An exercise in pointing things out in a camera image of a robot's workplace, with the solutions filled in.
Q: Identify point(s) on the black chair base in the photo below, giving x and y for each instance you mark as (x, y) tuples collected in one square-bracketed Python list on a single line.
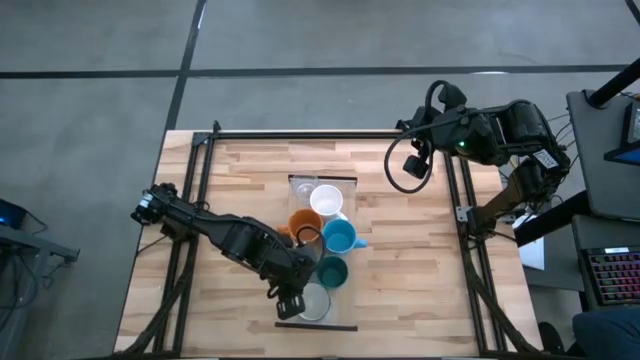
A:
[(550, 340)]

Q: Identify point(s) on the black pole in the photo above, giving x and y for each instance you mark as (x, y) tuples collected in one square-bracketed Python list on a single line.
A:
[(615, 82)]

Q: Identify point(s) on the clear glass cup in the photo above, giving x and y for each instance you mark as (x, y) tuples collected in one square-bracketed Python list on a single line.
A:
[(304, 189)]

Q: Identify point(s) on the person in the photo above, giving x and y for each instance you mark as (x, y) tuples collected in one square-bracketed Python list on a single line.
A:
[(610, 335)]

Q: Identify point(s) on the grey side stand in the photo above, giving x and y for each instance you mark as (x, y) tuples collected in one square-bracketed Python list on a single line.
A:
[(30, 240)]

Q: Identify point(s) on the green cup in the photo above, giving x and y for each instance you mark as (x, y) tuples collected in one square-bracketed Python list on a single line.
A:
[(332, 274)]

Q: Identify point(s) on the light blue mug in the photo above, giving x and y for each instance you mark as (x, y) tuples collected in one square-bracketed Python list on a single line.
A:
[(340, 239)]

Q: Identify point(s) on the blue-lit device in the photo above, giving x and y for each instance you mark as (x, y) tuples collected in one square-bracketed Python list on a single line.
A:
[(10, 217)]

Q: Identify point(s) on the laptop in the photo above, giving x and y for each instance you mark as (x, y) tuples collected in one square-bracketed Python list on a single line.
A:
[(631, 150)]

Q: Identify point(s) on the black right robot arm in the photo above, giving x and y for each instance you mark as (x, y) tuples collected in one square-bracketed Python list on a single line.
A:
[(525, 125)]

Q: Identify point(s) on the black aluminium table frame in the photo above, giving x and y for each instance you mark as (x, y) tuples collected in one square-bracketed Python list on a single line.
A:
[(300, 135)]

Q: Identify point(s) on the low grey desk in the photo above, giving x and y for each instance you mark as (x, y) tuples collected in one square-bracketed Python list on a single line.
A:
[(590, 235)]

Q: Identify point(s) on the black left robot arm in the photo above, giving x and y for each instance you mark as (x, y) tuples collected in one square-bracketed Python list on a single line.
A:
[(225, 235)]

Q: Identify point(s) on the white box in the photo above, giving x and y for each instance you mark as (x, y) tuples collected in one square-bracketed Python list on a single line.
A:
[(532, 255)]

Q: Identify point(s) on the blue white floral mug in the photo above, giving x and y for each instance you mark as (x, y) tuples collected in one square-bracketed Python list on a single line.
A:
[(317, 304)]

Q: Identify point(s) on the backlit keyboard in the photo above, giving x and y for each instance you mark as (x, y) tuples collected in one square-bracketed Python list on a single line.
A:
[(617, 277)]

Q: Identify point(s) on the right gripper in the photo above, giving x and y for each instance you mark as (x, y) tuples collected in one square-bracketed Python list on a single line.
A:
[(455, 132)]

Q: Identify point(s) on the black desk bar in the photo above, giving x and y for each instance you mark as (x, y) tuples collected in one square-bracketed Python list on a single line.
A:
[(550, 225)]

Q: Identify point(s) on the orange mug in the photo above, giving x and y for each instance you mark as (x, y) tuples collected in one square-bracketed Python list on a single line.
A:
[(302, 225)]

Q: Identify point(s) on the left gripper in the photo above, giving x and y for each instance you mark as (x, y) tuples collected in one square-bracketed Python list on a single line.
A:
[(290, 272)]

